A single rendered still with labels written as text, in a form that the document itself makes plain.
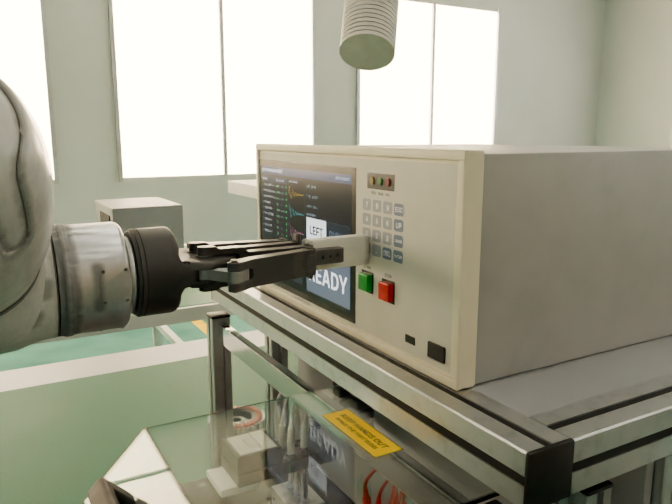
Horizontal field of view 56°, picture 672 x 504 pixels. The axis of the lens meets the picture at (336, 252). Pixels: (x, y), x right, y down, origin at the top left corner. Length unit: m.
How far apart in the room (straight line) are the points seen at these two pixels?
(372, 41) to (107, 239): 1.43
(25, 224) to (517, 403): 0.39
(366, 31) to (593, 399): 1.43
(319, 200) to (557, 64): 7.23
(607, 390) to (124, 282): 0.41
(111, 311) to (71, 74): 4.80
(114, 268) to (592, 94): 7.98
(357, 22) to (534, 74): 5.83
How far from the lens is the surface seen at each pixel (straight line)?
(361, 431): 0.60
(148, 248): 0.53
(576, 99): 8.13
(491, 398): 0.56
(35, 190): 0.36
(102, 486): 0.55
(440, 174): 0.55
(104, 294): 0.52
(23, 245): 0.38
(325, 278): 0.73
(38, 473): 1.28
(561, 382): 0.61
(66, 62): 5.29
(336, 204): 0.70
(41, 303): 0.50
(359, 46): 1.89
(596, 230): 0.65
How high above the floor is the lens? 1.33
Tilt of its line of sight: 10 degrees down
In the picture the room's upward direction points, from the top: straight up
